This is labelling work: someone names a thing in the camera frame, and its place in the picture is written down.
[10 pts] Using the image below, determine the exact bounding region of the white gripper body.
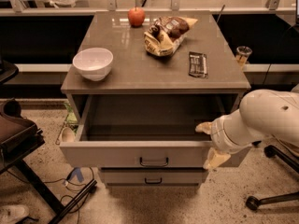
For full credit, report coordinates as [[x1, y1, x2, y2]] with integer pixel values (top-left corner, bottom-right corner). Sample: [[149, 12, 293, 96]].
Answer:
[[210, 110, 265, 154]]

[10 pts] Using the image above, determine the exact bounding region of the brown chip bag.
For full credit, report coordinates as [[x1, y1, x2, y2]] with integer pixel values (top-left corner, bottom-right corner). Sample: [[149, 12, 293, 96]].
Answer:
[[144, 16, 198, 57]]

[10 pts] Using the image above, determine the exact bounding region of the grey bottom drawer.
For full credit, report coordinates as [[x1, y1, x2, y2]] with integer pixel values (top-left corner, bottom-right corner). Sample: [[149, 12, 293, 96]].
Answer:
[[99, 168, 208, 186]]

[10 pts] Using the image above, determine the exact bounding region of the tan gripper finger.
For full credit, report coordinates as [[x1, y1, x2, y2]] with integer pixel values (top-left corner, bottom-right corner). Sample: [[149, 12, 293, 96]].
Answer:
[[195, 122, 212, 134], [203, 147, 231, 170]]

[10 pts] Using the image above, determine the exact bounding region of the red apple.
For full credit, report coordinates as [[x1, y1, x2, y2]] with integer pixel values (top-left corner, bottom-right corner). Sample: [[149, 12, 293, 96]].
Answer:
[[127, 7, 145, 27]]

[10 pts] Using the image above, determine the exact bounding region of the white bowl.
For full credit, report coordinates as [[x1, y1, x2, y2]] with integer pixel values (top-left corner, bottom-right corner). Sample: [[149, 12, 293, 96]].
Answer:
[[73, 48, 113, 81]]

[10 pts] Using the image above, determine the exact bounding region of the grey drawer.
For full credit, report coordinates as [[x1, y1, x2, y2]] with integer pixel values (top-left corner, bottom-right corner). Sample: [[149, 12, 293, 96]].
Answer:
[[59, 93, 252, 169], [99, 168, 208, 186]]

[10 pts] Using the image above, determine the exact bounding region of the black snack bar wrapper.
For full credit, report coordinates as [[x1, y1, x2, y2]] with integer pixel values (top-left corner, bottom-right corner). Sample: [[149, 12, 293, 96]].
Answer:
[[189, 51, 207, 78]]

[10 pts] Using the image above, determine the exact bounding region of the grey drawer cabinet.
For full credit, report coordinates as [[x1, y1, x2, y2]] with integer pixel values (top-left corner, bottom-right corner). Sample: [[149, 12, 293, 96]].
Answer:
[[60, 10, 252, 189]]

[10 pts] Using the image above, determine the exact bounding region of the black office chair base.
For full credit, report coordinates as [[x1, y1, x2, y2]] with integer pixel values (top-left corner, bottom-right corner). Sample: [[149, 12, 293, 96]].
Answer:
[[245, 145, 299, 212]]

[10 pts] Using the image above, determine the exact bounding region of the floor trash pile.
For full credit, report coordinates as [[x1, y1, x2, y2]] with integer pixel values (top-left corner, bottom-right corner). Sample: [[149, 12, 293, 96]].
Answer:
[[55, 102, 78, 145]]

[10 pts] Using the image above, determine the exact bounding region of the blue tape cross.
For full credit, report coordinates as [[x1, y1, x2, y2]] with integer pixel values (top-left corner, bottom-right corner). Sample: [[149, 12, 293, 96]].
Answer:
[[66, 167, 84, 182]]

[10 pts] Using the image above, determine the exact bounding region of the black floor cable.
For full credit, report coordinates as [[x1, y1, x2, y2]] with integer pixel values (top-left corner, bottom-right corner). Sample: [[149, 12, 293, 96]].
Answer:
[[6, 166, 95, 224]]

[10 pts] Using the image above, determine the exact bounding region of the plastic iced drink cup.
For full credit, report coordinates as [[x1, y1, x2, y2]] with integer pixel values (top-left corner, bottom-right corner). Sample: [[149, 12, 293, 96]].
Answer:
[[235, 46, 252, 67]]

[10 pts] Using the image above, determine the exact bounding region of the white shoe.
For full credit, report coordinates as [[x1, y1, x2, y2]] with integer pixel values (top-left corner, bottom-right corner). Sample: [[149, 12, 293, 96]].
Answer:
[[0, 204, 29, 224]]

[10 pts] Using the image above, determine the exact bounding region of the grey top drawer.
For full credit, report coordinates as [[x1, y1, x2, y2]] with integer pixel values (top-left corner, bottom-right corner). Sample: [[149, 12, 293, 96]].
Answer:
[[59, 93, 252, 169]]

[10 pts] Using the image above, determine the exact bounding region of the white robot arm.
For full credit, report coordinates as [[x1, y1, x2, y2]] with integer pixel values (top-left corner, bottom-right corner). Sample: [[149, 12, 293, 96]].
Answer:
[[195, 90, 299, 170]]

